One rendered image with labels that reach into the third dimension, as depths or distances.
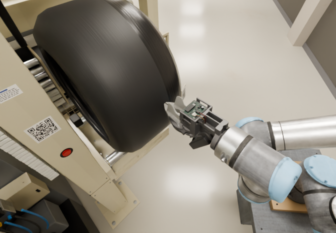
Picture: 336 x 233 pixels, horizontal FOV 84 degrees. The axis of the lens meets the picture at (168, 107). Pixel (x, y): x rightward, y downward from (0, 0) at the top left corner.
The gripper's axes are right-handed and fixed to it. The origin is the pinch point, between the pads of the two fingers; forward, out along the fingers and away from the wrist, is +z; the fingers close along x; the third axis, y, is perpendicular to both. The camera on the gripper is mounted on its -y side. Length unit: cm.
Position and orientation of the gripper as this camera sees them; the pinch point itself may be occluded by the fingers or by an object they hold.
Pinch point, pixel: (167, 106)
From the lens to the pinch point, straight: 58.9
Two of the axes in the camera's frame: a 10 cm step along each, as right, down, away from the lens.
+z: -7.0, -4.8, 5.3
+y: -0.8, -6.8, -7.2
